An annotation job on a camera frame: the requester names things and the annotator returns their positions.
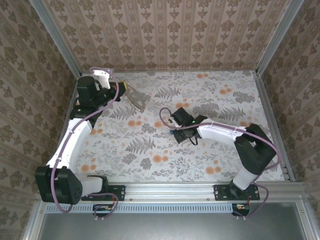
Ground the metal band with key rings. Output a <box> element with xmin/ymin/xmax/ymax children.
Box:
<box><xmin>124</xmin><ymin>84</ymin><xmax>148</xmax><ymax>113</ymax></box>

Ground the grey metal sheet panel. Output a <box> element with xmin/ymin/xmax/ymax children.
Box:
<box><xmin>37</xmin><ymin>212</ymin><xmax>307</xmax><ymax>240</ymax></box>

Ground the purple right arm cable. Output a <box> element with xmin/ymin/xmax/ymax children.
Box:
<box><xmin>159</xmin><ymin>107</ymin><xmax>280</xmax><ymax>221</ymax></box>

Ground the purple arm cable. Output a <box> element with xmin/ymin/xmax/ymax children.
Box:
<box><xmin>159</xmin><ymin>107</ymin><xmax>280</xmax><ymax>221</ymax></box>
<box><xmin>51</xmin><ymin>66</ymin><xmax>120</xmax><ymax>222</ymax></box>

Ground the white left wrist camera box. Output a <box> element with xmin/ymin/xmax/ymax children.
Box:
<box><xmin>89</xmin><ymin>66</ymin><xmax>114</xmax><ymax>90</ymax></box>

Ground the aluminium left side rail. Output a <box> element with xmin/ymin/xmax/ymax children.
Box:
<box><xmin>47</xmin><ymin>73</ymin><xmax>82</xmax><ymax>183</ymax></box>

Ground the aluminium left corner post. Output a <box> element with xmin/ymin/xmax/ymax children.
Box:
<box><xmin>29</xmin><ymin>0</ymin><xmax>83</xmax><ymax>77</ymax></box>

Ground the aluminium corner post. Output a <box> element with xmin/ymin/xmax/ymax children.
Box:
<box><xmin>255</xmin><ymin>0</ymin><xmax>305</xmax><ymax>76</ymax></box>
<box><xmin>29</xmin><ymin>0</ymin><xmax>83</xmax><ymax>77</ymax></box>

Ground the aluminium frame cross rail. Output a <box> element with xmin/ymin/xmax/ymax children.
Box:
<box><xmin>37</xmin><ymin>182</ymin><xmax>305</xmax><ymax>201</ymax></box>

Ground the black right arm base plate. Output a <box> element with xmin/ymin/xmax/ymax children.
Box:
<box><xmin>213</xmin><ymin>184</ymin><xmax>261</xmax><ymax>202</ymax></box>

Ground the aluminium right side rail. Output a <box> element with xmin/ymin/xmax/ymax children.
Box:
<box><xmin>253</xmin><ymin>71</ymin><xmax>296</xmax><ymax>182</ymax></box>

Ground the grey slotted cable duct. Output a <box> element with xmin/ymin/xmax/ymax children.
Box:
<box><xmin>46</xmin><ymin>202</ymin><xmax>251</xmax><ymax>214</ymax></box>

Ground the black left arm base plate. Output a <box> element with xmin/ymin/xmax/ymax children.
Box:
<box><xmin>81</xmin><ymin>184</ymin><xmax>126</xmax><ymax>202</ymax></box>

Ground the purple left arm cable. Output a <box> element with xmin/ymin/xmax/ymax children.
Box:
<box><xmin>51</xmin><ymin>66</ymin><xmax>120</xmax><ymax>222</ymax></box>

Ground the black connector board with wires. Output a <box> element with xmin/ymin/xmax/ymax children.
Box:
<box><xmin>231</xmin><ymin>203</ymin><xmax>251</xmax><ymax>217</ymax></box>
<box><xmin>92</xmin><ymin>203</ymin><xmax>114</xmax><ymax>217</ymax></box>

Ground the aluminium right corner post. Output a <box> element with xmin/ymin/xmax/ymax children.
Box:
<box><xmin>255</xmin><ymin>0</ymin><xmax>305</xmax><ymax>76</ymax></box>

